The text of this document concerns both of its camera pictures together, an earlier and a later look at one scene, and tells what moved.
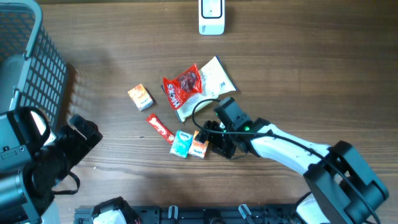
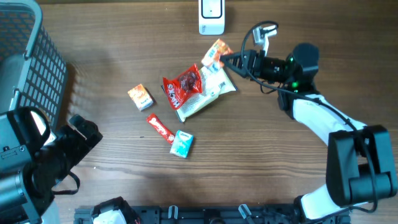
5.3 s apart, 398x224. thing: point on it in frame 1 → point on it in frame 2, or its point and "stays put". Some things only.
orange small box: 141,97 stays put
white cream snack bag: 215,81 stays put
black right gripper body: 224,143 → 262,66
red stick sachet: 161,127 stays put
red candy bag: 178,89 stays put
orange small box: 198,148 → 212,58
